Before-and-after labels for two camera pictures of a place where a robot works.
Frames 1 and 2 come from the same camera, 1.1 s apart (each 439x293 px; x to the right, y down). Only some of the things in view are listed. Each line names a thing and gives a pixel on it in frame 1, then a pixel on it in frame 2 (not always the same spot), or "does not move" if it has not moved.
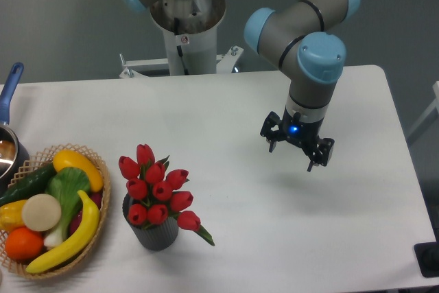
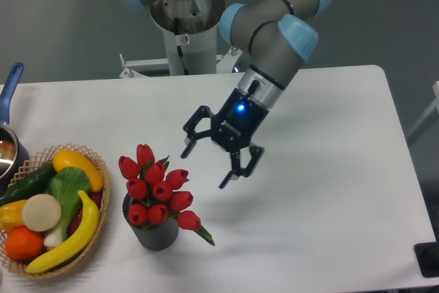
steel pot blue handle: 14,156 does not move
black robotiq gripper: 302,132 → 239,121
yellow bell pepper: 11,215 does not move
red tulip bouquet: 151,192 does not move
